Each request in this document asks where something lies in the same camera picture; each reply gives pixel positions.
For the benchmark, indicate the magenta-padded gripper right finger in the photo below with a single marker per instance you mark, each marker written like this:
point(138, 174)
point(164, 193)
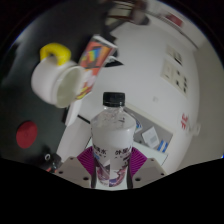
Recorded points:
point(137, 161)

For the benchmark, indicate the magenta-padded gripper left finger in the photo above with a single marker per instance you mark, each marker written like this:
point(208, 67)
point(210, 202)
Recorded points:
point(86, 161)

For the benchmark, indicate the clear labelled water bottle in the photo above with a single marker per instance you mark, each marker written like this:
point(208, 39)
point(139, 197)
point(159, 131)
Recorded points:
point(113, 136)

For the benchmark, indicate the large white whiteboard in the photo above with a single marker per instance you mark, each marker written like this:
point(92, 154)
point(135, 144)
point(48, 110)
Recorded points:
point(153, 153)

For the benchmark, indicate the small flat white box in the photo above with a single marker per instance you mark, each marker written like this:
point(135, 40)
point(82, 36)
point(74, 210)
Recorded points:
point(72, 111)

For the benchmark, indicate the red floor number sign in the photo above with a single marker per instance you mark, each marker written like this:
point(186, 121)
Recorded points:
point(185, 121)

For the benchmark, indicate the white ceiling device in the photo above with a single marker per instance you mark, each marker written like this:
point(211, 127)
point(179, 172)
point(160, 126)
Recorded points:
point(195, 129)

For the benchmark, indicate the colourful orange booklet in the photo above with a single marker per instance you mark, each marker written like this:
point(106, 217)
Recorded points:
point(96, 56)

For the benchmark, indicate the white wall switch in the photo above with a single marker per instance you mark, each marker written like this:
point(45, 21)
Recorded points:
point(155, 99)

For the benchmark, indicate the large white wall poster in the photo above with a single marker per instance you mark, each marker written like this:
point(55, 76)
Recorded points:
point(175, 78)

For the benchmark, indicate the small white wall poster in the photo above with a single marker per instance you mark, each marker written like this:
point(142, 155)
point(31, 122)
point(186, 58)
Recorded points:
point(175, 55)

